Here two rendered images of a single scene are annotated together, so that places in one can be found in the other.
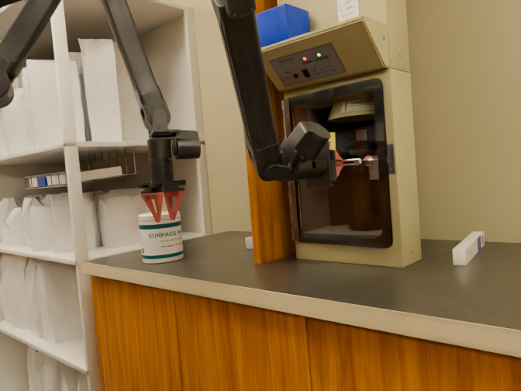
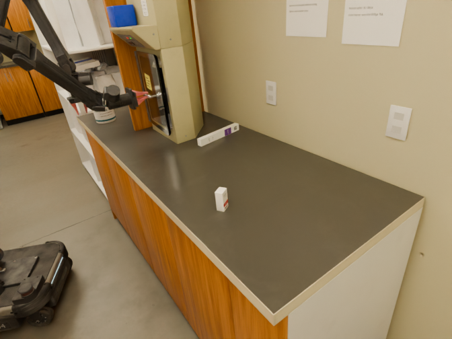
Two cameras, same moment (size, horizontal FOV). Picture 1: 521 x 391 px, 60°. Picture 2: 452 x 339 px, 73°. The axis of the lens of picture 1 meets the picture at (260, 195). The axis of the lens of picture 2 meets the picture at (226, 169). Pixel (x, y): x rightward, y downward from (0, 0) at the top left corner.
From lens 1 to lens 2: 1.04 m
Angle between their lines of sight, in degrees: 29
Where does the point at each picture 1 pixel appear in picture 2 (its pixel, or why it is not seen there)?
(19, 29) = not seen: outside the picture
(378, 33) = (148, 33)
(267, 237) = (138, 118)
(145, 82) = (56, 50)
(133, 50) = (47, 33)
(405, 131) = (177, 79)
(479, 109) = (245, 54)
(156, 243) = (97, 115)
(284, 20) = (114, 16)
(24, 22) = not seen: outside the picture
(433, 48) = (228, 11)
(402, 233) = (177, 128)
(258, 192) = not seen: hidden behind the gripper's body
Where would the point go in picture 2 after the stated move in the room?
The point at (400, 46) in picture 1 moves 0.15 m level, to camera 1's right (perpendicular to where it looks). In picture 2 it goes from (171, 33) to (202, 30)
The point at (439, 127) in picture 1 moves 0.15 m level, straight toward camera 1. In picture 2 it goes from (231, 60) to (216, 66)
